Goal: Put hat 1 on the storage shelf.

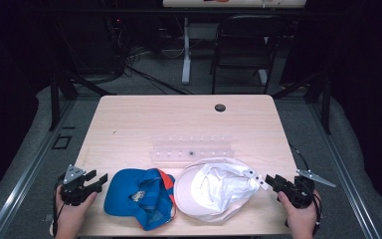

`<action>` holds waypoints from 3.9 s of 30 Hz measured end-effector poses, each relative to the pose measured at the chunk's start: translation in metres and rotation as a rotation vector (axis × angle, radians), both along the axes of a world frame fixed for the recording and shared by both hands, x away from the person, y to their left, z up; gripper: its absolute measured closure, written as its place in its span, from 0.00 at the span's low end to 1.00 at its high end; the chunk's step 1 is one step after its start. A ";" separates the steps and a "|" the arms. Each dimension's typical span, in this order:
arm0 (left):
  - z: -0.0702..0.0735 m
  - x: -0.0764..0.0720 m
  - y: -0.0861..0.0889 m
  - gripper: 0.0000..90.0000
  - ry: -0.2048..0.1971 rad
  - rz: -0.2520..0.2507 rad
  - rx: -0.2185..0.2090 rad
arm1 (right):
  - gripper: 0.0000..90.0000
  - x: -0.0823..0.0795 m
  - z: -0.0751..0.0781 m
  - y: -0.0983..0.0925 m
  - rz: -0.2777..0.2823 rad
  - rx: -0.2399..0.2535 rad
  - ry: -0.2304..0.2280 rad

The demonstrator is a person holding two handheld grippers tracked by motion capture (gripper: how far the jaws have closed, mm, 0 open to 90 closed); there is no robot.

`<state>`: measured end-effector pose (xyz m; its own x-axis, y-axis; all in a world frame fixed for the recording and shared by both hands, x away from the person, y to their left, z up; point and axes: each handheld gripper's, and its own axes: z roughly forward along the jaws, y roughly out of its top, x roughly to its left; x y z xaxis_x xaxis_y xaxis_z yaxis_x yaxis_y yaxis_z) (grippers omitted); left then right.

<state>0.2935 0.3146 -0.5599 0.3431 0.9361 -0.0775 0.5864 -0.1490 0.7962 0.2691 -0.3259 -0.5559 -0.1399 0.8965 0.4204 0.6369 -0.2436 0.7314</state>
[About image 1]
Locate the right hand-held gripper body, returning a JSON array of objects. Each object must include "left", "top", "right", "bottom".
[{"left": 280, "top": 168, "right": 337, "bottom": 210}]

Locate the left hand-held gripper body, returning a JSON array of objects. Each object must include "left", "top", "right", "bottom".
[{"left": 59, "top": 164, "right": 97, "bottom": 207}]

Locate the blue and orange cap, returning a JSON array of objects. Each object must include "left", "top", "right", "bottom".
[{"left": 102, "top": 167, "right": 177, "bottom": 232}]

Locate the white and pink cap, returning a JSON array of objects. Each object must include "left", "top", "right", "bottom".
[{"left": 173, "top": 156, "right": 272, "bottom": 223}]

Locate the clear acrylic peg rack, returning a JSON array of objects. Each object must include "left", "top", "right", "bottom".
[{"left": 149, "top": 133, "right": 236, "bottom": 164}]

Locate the person's left hand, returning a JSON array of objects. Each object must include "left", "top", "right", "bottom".
[{"left": 54, "top": 184, "right": 98, "bottom": 239}]

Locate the person's right hand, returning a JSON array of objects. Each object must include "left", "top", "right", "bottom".
[{"left": 277, "top": 188, "right": 322, "bottom": 239}]

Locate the black metal stand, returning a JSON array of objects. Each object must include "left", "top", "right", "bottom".
[
  {"left": 271, "top": 68, "right": 333, "bottom": 135},
  {"left": 47, "top": 64, "right": 117, "bottom": 132}
]

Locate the black folding chair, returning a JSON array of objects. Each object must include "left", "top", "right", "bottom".
[{"left": 209, "top": 13, "right": 289, "bottom": 96}]

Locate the white desk with legs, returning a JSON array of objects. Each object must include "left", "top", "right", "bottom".
[{"left": 161, "top": 0, "right": 308, "bottom": 87}]

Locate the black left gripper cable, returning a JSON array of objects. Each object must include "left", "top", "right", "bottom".
[{"left": 51, "top": 173, "right": 66, "bottom": 237}]

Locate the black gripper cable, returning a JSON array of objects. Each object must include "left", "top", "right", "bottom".
[
  {"left": 51, "top": 173, "right": 66, "bottom": 237},
  {"left": 288, "top": 142, "right": 324, "bottom": 237}
]

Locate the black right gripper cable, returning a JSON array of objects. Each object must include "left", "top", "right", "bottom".
[{"left": 288, "top": 142, "right": 324, "bottom": 237}]

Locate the aluminium floor rail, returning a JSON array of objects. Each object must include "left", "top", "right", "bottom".
[
  {"left": 305, "top": 102, "right": 382, "bottom": 239},
  {"left": 0, "top": 99, "right": 78, "bottom": 239}
]

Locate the bundle of black floor cables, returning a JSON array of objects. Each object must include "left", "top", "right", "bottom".
[{"left": 110, "top": 19, "right": 193, "bottom": 97}]

